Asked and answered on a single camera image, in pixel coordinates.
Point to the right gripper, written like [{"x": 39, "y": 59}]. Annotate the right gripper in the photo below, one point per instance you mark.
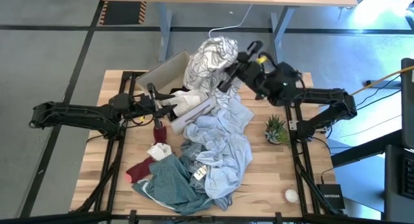
[{"x": 249, "y": 72}]

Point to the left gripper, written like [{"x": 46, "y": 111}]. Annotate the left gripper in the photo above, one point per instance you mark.
[{"x": 144, "y": 104}]

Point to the plain white garment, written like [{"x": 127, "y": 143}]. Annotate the plain white garment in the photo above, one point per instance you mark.
[{"x": 186, "y": 102}]

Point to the black Puma garment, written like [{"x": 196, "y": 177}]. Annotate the black Puma garment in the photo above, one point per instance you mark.
[{"x": 181, "y": 89}]

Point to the white leaf-print cloth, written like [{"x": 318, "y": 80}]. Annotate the white leaf-print cloth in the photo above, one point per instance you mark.
[{"x": 210, "y": 62}]

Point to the small white cloth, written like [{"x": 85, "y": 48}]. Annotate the small white cloth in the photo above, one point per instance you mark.
[{"x": 158, "y": 151}]

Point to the dusty blue garment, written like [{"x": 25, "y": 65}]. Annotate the dusty blue garment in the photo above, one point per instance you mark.
[{"x": 191, "y": 156}]

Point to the light blue patterned shirt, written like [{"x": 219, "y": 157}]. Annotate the light blue patterned shirt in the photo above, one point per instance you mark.
[{"x": 223, "y": 143}]

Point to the maroon garment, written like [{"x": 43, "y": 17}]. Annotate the maroon garment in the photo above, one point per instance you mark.
[{"x": 140, "y": 170}]

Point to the teal flower-print shirt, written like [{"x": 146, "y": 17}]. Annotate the teal flower-print shirt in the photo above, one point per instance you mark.
[{"x": 168, "y": 182}]

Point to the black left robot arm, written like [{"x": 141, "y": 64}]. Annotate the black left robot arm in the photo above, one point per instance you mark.
[{"x": 81, "y": 115}]

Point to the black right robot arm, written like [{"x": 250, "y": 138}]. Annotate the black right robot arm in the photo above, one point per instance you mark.
[{"x": 323, "y": 96}]

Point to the cardboard box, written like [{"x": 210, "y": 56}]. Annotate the cardboard box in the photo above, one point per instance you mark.
[{"x": 161, "y": 75}]

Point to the potted succulent plant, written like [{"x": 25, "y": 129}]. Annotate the potted succulent plant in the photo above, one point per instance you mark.
[{"x": 275, "y": 130}]

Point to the white paper garment tag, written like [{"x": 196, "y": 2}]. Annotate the white paper garment tag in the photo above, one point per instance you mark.
[{"x": 200, "y": 173}]

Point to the black mat hazard-striped edges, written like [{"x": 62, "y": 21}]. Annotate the black mat hazard-striped edges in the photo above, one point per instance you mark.
[{"x": 123, "y": 13}]

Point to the white egg-shaped ball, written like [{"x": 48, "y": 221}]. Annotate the white egg-shaped ball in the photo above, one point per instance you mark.
[{"x": 291, "y": 195}]

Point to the black metal bar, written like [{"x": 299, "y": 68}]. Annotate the black metal bar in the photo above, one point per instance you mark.
[{"x": 365, "y": 149}]

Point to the black monitor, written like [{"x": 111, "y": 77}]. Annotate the black monitor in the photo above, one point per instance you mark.
[{"x": 408, "y": 104}]

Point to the black metal table frame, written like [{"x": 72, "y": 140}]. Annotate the black metal table frame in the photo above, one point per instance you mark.
[{"x": 207, "y": 220}]

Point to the black Netgear switch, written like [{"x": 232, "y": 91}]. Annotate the black Netgear switch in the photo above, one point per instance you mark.
[{"x": 331, "y": 196}]

